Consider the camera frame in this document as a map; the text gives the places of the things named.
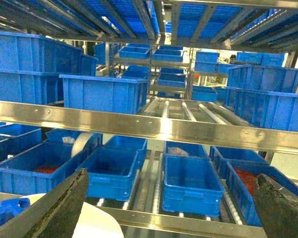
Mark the beige plastic dustpan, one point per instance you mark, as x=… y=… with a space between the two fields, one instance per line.
x=95 y=223

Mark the blue plastic bin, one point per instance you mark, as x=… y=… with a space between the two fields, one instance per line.
x=29 y=52
x=39 y=169
x=16 y=138
x=239 y=190
x=112 y=173
x=220 y=155
x=131 y=143
x=191 y=185
x=265 y=109
x=185 y=150
x=266 y=78
x=105 y=94
x=30 y=87

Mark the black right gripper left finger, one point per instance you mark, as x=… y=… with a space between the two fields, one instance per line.
x=54 y=215

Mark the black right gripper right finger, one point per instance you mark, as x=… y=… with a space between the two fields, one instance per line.
x=276 y=207

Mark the steel flow rack shelf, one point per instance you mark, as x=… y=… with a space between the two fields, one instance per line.
x=247 y=25

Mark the blue plastic block part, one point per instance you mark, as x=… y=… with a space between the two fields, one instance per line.
x=11 y=208

